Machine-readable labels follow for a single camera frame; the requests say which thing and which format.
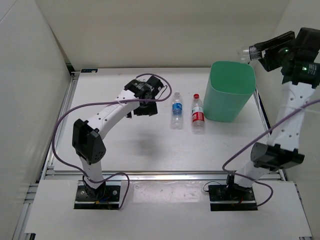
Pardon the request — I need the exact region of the blue label water bottle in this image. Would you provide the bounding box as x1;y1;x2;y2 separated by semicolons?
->
170;91;184;130

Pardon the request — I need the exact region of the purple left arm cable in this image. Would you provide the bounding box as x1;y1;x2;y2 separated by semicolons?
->
52;72;173;210

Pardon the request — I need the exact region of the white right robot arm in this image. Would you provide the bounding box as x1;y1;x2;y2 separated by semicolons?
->
224;27;320;200

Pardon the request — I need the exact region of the green plastic bin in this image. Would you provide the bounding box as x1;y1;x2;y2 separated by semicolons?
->
203;61;256;123

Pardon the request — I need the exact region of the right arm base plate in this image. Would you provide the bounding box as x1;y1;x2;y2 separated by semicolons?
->
202;181;258;212

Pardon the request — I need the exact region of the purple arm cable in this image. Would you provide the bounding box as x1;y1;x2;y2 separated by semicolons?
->
222;98;320;207
52;72;173;210

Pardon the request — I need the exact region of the aluminium table frame rail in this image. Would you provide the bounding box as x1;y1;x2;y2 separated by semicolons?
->
41;169;286;183

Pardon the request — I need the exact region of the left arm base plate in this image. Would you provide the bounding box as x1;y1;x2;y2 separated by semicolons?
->
73;182;121;210

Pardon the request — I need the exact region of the clear crushed plastic bottle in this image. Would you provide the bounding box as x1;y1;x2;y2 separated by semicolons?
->
237;45;262;63

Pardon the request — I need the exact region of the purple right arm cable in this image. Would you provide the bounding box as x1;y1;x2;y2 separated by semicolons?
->
222;98;320;207

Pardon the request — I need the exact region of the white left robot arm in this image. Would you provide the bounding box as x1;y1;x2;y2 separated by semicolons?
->
72;76;164;201

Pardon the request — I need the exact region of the red label water bottle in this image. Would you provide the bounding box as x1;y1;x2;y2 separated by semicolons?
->
191;93;205;135

